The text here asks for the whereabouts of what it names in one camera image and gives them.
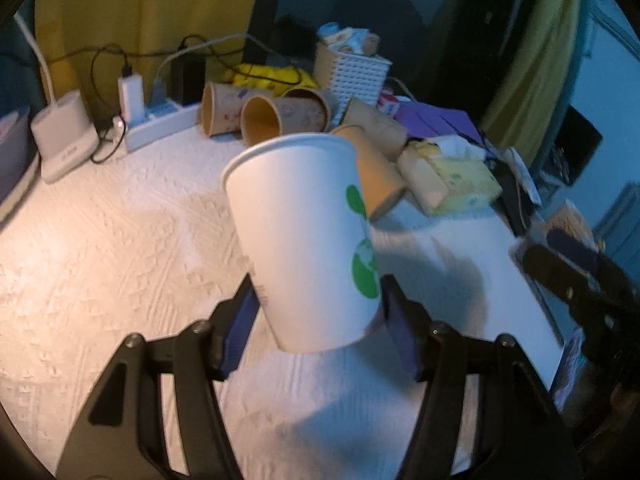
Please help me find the white paper cup green print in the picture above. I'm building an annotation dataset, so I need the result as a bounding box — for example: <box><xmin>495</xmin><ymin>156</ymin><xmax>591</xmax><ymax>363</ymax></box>
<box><xmin>220</xmin><ymin>133</ymin><xmax>381</xmax><ymax>353</ymax></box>

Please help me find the plain brown paper cup front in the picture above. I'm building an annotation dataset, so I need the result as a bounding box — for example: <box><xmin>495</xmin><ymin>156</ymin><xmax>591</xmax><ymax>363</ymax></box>
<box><xmin>331</xmin><ymin>125</ymin><xmax>407</xmax><ymax>222</ymax></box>

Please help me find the brown paper cup right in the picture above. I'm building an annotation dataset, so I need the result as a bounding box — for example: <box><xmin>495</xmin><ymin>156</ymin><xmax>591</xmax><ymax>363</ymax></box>
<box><xmin>341</xmin><ymin>96</ymin><xmax>408</xmax><ymax>162</ymax></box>

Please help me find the brown paper cup back middle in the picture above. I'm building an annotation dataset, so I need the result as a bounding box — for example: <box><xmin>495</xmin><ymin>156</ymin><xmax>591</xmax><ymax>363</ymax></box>
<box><xmin>282</xmin><ymin>86</ymin><xmax>338</xmax><ymax>122</ymax></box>

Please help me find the brown paper cup open mouth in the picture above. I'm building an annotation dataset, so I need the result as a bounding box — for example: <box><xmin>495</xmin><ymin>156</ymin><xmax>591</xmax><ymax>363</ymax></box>
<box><xmin>240</xmin><ymin>96</ymin><xmax>328</xmax><ymax>146</ymax></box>

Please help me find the brown paper cup far left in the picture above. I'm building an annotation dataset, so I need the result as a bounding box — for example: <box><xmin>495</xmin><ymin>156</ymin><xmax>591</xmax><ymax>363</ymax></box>
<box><xmin>201</xmin><ymin>81</ymin><xmax>272</xmax><ymax>138</ymax></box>

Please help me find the black monitor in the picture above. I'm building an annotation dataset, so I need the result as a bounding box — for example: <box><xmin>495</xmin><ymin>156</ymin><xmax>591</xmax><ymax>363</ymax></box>
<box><xmin>544</xmin><ymin>106</ymin><xmax>603</xmax><ymax>186</ymax></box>

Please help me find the yellow tissue pack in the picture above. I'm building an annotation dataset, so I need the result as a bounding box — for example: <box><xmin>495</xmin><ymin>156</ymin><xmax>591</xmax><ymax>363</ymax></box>
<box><xmin>396</xmin><ymin>143</ymin><xmax>502</xmax><ymax>216</ymax></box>

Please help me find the purple folder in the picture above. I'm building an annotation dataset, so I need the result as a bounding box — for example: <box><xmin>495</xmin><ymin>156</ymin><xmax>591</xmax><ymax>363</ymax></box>
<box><xmin>395</xmin><ymin>102</ymin><xmax>484</xmax><ymax>145</ymax></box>

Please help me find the yellow curtain right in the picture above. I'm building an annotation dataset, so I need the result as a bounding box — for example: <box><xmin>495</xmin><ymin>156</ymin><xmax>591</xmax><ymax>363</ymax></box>
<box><xmin>480</xmin><ymin>0</ymin><xmax>580</xmax><ymax>164</ymax></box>

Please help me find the yellow curtain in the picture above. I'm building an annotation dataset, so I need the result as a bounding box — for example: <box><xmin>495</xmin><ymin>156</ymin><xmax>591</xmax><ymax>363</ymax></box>
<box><xmin>480</xmin><ymin>0</ymin><xmax>580</xmax><ymax>164</ymax></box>
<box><xmin>35</xmin><ymin>0</ymin><xmax>255</xmax><ymax>115</ymax></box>

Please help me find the white textured tablecloth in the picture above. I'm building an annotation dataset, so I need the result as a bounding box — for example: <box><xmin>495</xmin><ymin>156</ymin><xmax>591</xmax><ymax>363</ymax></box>
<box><xmin>0</xmin><ymin>121</ymin><xmax>564</xmax><ymax>480</ymax></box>

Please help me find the pink small box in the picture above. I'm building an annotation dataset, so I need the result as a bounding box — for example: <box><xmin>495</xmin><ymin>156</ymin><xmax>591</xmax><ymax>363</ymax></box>
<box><xmin>376</xmin><ymin>89</ymin><xmax>400</xmax><ymax>118</ymax></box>

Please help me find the white plate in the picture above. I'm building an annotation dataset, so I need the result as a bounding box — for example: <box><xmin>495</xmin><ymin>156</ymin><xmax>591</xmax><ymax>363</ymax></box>
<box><xmin>0</xmin><ymin>153</ymin><xmax>41</xmax><ymax>223</ymax></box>

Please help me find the white plastic basket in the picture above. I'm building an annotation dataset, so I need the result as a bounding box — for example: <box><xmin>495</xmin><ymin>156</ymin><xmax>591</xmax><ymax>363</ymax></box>
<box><xmin>314</xmin><ymin>42</ymin><xmax>393</xmax><ymax>116</ymax></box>

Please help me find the white desk lamp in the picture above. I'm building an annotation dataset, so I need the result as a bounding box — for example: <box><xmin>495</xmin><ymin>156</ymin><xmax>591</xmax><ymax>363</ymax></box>
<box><xmin>14</xmin><ymin>12</ymin><xmax>99</xmax><ymax>183</ymax></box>

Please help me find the yellow plastic bag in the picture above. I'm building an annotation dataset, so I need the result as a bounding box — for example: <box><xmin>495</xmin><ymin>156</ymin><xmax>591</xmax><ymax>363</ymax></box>
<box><xmin>222</xmin><ymin>63</ymin><xmax>320</xmax><ymax>96</ymax></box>

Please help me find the white power strip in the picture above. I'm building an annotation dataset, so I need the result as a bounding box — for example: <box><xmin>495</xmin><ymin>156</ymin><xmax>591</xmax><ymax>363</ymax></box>
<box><xmin>107</xmin><ymin>99</ymin><xmax>200</xmax><ymax>153</ymax></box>

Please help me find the white USB charger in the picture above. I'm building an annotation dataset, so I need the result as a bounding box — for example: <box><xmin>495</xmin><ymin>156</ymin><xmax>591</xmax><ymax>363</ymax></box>
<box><xmin>118</xmin><ymin>74</ymin><xmax>145</xmax><ymax>127</ymax></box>

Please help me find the black power adapter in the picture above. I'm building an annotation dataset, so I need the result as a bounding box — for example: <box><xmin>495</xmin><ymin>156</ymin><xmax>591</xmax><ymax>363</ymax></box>
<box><xmin>170</xmin><ymin>53</ymin><xmax>206</xmax><ymax>106</ymax></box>

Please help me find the yellow curtain left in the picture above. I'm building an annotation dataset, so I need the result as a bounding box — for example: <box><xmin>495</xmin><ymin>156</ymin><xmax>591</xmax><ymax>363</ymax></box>
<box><xmin>35</xmin><ymin>0</ymin><xmax>255</xmax><ymax>115</ymax></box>

